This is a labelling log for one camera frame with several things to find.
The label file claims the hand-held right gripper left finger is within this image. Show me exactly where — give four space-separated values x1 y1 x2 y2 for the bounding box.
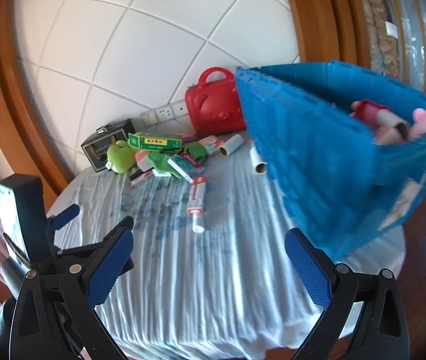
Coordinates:
8 229 135 360

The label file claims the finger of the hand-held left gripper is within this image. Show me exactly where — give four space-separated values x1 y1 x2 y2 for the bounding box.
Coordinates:
48 204 81 233
55 215 136 269

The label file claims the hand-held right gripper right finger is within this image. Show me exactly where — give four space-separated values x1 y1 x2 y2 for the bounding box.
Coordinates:
284 228 412 360

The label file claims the green plush frog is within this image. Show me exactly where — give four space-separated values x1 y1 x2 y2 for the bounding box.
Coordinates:
107 140 139 175

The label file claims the blue plastic basket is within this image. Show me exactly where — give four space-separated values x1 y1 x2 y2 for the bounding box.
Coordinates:
234 59 426 261

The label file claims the dark red flat box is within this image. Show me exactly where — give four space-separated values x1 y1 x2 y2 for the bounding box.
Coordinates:
130 170 154 188

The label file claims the black gift box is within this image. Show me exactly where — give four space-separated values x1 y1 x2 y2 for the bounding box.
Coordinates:
82 119 136 173

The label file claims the pink and white box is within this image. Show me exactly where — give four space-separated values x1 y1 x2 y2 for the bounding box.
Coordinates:
136 149 158 172

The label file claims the green cloth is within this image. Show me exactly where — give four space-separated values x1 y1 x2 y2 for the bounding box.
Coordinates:
149 140 208 179

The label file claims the white tube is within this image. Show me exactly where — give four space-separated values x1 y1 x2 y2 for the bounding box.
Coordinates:
192 210 206 233

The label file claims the green box with yellow label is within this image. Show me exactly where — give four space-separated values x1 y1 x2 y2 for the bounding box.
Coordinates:
128 132 183 152

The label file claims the red small box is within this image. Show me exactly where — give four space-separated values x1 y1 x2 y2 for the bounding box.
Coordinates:
181 152 204 168

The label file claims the white lint roller refill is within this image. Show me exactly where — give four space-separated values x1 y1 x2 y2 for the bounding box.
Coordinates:
249 146 268 175
218 134 244 157

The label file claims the pink and teal packet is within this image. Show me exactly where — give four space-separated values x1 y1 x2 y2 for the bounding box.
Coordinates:
198 136 221 156

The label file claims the red plastic carry case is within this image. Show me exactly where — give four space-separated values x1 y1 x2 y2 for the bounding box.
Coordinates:
185 67 246 137

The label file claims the cardboard roll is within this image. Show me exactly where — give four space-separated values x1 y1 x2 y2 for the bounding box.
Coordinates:
376 116 410 145

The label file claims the patterned rolled bedding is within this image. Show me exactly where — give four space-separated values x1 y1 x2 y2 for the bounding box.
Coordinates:
361 0 401 78

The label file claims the wooden wall trim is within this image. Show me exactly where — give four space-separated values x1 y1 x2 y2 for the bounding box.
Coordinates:
0 0 79 197
278 0 374 69

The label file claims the white double wall switch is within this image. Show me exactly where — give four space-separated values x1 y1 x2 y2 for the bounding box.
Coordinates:
140 109 158 127

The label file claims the white wall socket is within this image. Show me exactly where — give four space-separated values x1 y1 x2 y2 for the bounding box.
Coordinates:
156 104 174 122

